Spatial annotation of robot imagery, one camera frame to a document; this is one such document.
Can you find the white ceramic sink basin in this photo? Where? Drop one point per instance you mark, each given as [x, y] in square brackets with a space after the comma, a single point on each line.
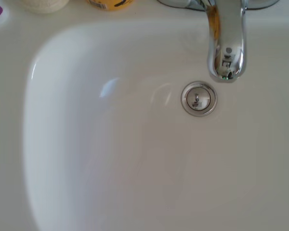
[110, 149]

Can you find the chrome sink drain stopper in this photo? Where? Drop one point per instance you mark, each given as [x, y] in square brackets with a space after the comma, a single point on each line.
[199, 98]

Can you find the chrome faucet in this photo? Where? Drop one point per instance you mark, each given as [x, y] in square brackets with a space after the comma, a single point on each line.
[227, 36]

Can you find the yellow container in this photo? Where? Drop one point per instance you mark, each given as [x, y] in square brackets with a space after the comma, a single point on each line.
[109, 4]

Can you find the cream ribbed container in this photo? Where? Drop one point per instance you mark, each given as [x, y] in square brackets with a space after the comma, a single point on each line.
[44, 4]

